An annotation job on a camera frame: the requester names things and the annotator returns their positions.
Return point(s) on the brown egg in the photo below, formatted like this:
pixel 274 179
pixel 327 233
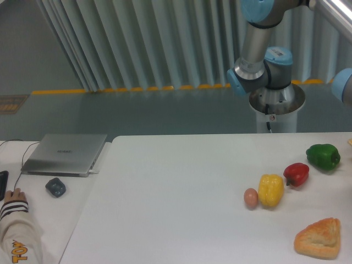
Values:
pixel 251 197

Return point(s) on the red bell pepper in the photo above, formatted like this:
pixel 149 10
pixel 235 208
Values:
pixel 296 174

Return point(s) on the yellow bell pepper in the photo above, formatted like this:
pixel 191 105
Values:
pixel 270 190

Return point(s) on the silver closed laptop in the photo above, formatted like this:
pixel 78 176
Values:
pixel 72 155

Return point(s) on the dark grey small case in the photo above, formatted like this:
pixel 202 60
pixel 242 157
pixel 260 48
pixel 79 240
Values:
pixel 56 187

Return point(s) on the triangular golden bread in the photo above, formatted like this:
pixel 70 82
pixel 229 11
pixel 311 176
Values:
pixel 321 240

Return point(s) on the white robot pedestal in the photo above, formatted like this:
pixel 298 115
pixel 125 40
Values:
pixel 276 111

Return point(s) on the black keyboard edge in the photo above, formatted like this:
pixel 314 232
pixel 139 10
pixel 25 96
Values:
pixel 3 183

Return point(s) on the cream sleeved forearm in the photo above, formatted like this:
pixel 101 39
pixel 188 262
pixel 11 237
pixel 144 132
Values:
pixel 20 238

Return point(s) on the green bell pepper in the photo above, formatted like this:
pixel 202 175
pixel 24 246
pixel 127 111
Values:
pixel 323 156

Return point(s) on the person's hand on mouse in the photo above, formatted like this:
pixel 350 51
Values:
pixel 16 195

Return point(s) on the white usb dongle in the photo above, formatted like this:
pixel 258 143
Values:
pixel 94 172

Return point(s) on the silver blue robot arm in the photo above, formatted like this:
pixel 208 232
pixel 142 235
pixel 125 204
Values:
pixel 267 70

